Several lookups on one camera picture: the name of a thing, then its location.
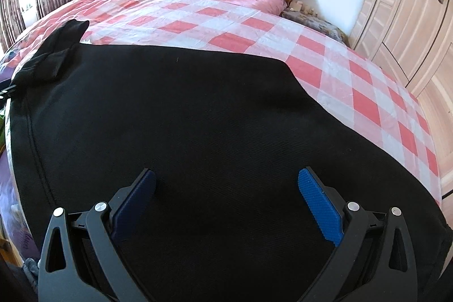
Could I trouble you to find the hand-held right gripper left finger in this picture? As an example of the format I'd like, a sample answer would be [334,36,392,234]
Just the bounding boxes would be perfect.
[37,168,157,302]

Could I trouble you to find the black pants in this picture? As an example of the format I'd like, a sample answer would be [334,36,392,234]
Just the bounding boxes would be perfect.
[7,19,448,302]

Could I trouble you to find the light wooden wardrobe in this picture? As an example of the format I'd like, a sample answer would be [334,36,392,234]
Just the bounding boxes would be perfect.
[349,0,453,204]

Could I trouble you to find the pink checked bedsheet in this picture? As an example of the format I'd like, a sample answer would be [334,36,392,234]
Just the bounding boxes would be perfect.
[0,0,443,207]

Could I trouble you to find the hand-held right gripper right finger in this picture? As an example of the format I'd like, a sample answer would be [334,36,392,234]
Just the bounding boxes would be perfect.
[296,166,420,302]

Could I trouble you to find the small ornaments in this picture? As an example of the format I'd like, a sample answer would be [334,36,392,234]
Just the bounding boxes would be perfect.
[288,1,316,14]

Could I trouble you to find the nightstand with floral cloth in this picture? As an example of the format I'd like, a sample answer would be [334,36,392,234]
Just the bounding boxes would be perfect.
[281,5,351,48]

